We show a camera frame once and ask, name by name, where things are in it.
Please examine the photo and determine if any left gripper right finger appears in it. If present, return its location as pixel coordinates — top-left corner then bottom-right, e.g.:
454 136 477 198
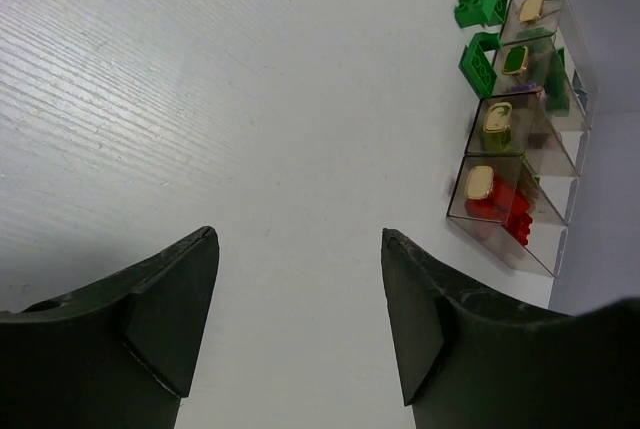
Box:
381 229 639 428

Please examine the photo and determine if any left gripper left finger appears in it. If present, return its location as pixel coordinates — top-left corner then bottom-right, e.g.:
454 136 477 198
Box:
1 226 219 428

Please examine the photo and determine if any red long lego brick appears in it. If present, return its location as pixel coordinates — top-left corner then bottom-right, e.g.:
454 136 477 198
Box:
464 166 531 227

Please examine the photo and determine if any lime lego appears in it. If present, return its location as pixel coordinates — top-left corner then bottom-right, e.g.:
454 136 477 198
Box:
481 128 514 153

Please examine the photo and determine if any red small lego brick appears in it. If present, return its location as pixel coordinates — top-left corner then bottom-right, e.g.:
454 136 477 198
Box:
504 213 533 247

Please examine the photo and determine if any clear compartment organizer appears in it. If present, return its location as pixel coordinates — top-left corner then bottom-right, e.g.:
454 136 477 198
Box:
447 0 598 277

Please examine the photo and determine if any green flat lego plate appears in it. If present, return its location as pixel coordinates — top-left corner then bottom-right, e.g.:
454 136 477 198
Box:
459 32 502 99

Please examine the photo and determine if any green lego brick top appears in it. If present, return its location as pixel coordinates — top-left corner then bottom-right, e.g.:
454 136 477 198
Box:
454 0 509 28

